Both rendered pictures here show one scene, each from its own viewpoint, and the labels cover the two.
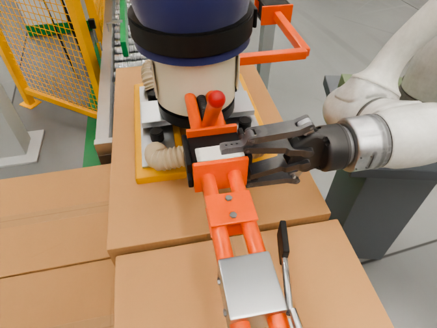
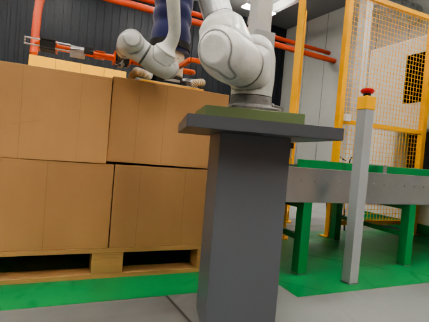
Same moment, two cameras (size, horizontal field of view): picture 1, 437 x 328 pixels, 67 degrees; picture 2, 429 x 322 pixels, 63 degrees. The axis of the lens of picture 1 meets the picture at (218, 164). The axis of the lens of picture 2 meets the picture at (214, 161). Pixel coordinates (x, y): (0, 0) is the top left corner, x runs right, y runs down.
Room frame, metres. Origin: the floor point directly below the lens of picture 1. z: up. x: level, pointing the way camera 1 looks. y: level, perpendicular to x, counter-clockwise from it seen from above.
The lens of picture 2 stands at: (0.49, -1.93, 0.64)
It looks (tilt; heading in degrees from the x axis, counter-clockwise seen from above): 2 degrees down; 78
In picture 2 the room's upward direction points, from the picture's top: 5 degrees clockwise
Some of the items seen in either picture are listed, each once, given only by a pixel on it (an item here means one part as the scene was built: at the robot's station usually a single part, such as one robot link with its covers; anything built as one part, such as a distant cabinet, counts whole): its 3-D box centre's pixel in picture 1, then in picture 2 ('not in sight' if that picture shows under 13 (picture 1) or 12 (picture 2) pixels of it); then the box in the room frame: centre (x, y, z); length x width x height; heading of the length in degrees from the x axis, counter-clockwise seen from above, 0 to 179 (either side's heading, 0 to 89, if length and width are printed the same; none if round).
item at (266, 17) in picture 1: (272, 9); not in sight; (0.95, -0.15, 1.08); 0.09 x 0.08 x 0.05; 101
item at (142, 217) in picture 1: (202, 179); (161, 127); (0.60, 0.05, 0.75); 0.60 x 0.40 x 0.40; 11
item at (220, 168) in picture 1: (216, 157); (121, 59); (0.37, 0.00, 1.08); 0.10 x 0.08 x 0.06; 101
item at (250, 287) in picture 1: (249, 291); (77, 52); (0.16, -0.04, 1.08); 0.07 x 0.07 x 0.04; 11
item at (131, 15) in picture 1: (192, 18); (170, 46); (0.61, 0.05, 1.19); 0.23 x 0.23 x 0.04
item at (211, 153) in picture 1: (219, 153); not in sight; (0.35, 0.00, 1.11); 0.07 x 0.03 x 0.01; 101
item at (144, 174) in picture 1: (155, 119); not in sight; (0.59, 0.14, 0.97); 0.34 x 0.10 x 0.05; 11
